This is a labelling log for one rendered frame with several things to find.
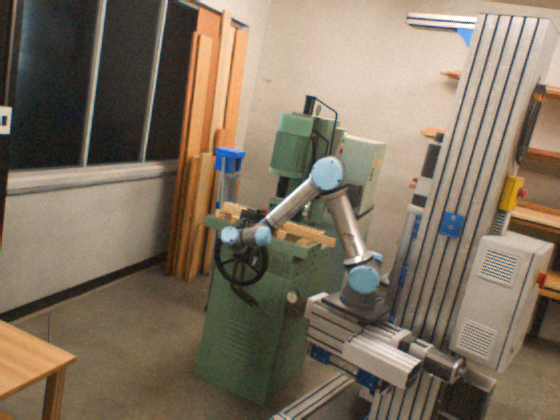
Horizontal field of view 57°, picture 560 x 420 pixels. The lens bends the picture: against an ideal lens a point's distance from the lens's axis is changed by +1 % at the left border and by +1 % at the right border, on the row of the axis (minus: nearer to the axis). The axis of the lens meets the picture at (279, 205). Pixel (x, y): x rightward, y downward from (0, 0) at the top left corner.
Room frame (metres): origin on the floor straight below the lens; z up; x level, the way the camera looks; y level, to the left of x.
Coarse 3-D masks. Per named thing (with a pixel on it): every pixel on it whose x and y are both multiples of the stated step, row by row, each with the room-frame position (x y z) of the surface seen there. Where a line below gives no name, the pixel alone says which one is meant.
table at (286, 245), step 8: (208, 216) 2.62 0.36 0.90; (224, 216) 2.68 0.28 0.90; (208, 224) 2.61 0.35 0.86; (216, 224) 2.60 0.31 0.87; (224, 224) 2.58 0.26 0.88; (232, 224) 2.56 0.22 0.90; (272, 240) 2.47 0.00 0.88; (280, 240) 2.46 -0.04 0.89; (288, 240) 2.47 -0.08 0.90; (296, 240) 2.50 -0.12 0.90; (272, 248) 2.47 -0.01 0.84; (280, 248) 2.45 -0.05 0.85; (288, 248) 2.44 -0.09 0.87; (296, 248) 2.42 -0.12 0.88; (304, 248) 2.41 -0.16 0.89; (312, 248) 2.46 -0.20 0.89; (320, 248) 2.59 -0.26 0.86; (304, 256) 2.40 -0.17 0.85
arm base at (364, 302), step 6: (348, 282) 2.02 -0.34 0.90; (348, 288) 2.00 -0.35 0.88; (342, 294) 2.02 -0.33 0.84; (348, 294) 1.98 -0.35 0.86; (354, 294) 1.97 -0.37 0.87; (360, 294) 1.96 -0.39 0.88; (366, 294) 1.97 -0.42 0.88; (372, 294) 1.98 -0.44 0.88; (342, 300) 1.99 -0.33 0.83; (348, 300) 1.97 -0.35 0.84; (354, 300) 1.96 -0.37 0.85; (360, 300) 1.96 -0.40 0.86; (366, 300) 1.97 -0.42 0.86; (372, 300) 1.98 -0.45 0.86; (354, 306) 1.95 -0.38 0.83; (360, 306) 1.95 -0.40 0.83; (366, 306) 1.96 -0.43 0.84; (372, 306) 1.97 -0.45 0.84
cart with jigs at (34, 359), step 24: (0, 336) 1.71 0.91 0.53; (24, 336) 1.74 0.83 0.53; (0, 360) 1.57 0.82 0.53; (24, 360) 1.60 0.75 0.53; (48, 360) 1.63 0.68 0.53; (72, 360) 1.67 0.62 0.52; (0, 384) 1.45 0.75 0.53; (24, 384) 1.48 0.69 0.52; (48, 384) 1.64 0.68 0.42; (48, 408) 1.64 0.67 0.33
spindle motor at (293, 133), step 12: (288, 120) 2.57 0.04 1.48; (300, 120) 2.57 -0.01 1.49; (312, 120) 2.63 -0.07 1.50; (276, 132) 2.64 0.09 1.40; (288, 132) 2.57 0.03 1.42; (300, 132) 2.57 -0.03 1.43; (276, 144) 2.61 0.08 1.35; (288, 144) 2.57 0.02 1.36; (300, 144) 2.58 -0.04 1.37; (276, 156) 2.59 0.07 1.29; (288, 156) 2.57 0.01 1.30; (300, 156) 2.59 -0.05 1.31; (276, 168) 2.58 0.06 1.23; (288, 168) 2.57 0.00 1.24; (300, 168) 2.60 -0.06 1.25
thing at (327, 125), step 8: (296, 112) 2.86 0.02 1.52; (328, 120) 2.78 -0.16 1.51; (336, 120) 2.92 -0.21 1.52; (328, 128) 2.80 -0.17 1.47; (320, 136) 2.79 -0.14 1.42; (328, 136) 2.83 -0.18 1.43; (320, 144) 2.78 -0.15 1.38; (320, 152) 2.78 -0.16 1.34; (296, 216) 2.80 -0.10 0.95; (304, 224) 2.78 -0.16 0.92
